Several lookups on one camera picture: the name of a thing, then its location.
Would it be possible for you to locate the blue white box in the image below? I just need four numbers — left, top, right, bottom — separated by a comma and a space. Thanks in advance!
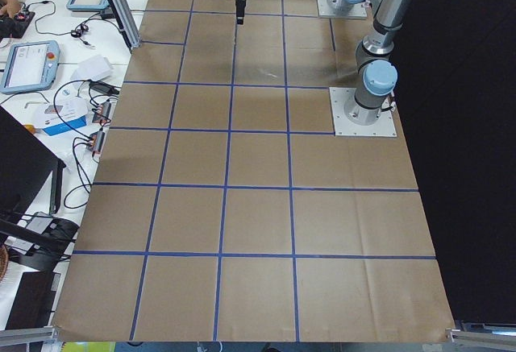
32, 97, 88, 136

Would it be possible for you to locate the person hand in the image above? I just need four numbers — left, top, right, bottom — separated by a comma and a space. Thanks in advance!
1, 0, 21, 18

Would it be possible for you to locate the black power adapter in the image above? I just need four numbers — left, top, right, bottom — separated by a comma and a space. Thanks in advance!
89, 81, 119, 96

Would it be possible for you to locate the teach pendant near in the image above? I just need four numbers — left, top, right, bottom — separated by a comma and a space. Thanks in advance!
1, 40, 60, 94

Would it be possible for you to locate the black monitor stand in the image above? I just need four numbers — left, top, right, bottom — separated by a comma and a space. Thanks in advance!
0, 106, 80, 331

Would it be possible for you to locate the aluminium frame post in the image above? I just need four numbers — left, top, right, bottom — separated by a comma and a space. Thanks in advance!
107, 0, 141, 52

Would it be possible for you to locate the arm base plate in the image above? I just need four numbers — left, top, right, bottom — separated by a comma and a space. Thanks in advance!
329, 87, 397, 138
317, 0, 367, 20

